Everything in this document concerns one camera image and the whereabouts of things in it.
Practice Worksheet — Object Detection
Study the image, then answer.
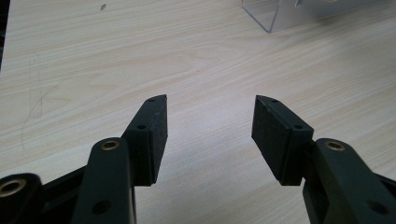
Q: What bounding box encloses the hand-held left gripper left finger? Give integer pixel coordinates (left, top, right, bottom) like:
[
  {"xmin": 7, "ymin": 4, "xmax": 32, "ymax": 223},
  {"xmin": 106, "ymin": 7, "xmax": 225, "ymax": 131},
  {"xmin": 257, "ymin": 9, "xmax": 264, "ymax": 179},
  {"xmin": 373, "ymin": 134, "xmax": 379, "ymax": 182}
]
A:
[{"xmin": 70, "ymin": 94, "xmax": 169, "ymax": 224}]

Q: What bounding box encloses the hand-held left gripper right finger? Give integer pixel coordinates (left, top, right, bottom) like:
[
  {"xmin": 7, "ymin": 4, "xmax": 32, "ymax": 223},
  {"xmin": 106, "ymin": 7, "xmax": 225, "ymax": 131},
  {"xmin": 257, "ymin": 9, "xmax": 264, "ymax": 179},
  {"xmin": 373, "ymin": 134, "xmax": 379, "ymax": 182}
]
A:
[{"xmin": 250, "ymin": 94, "xmax": 396, "ymax": 224}]

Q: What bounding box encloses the clear acrylic divider organizer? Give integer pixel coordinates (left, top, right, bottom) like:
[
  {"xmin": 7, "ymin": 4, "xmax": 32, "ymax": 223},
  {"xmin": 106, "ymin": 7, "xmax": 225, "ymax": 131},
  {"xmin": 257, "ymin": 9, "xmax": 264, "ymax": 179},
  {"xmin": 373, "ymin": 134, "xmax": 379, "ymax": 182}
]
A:
[{"xmin": 241, "ymin": 0, "xmax": 396, "ymax": 34}]

